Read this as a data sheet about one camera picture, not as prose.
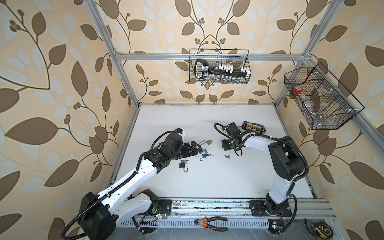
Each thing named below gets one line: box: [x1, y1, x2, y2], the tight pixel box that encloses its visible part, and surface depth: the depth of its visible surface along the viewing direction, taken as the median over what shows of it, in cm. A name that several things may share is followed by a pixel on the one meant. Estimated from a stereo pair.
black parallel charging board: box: [241, 120, 266, 134], surface depth 107 cm
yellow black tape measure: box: [311, 221, 334, 239], surface depth 68 cm
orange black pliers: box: [194, 216, 228, 232], surface depth 71 cm
